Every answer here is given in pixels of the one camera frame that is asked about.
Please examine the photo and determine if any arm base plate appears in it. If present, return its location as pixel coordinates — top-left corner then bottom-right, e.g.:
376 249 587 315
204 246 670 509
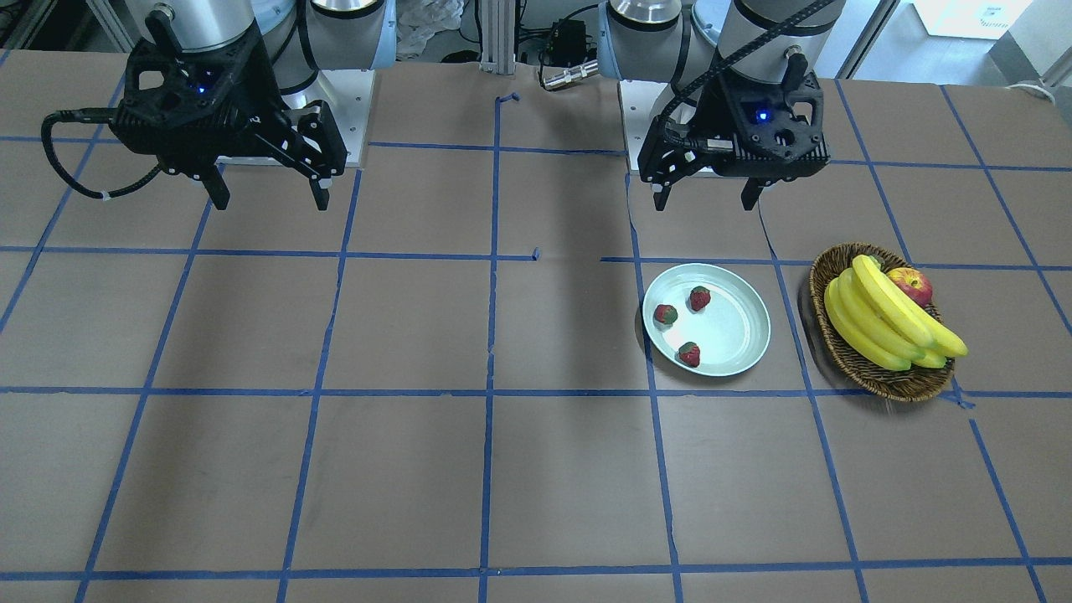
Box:
619 80 674 177
218 70 374 168

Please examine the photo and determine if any aluminium frame post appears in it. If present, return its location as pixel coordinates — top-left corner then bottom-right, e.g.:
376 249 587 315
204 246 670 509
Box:
474 1 519 76

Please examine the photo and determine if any red apple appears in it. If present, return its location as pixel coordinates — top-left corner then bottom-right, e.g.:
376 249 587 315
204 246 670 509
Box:
887 266 933 308

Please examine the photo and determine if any brown wicker basket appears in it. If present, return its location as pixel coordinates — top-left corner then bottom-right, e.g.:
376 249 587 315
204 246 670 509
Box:
799 242 955 405

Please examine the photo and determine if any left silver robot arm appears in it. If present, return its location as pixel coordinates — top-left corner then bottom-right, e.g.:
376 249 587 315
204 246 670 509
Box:
597 1 845 211

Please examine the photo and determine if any red strawberry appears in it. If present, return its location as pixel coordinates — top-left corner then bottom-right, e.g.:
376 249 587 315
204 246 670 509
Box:
653 304 679 326
687 286 712 312
678 341 702 368

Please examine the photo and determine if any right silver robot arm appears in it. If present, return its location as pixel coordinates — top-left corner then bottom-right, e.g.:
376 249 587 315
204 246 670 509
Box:
110 1 397 210

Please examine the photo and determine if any light green plate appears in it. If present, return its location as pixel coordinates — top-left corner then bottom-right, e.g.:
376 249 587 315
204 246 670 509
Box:
641 263 772 378

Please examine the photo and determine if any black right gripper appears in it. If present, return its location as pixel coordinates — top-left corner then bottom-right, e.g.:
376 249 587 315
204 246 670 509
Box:
110 33 348 211

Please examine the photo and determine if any yellow banana bunch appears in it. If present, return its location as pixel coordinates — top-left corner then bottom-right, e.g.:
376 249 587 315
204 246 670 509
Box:
823 255 969 373

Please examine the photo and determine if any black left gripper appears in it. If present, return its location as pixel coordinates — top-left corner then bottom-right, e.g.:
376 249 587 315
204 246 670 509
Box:
638 71 831 211

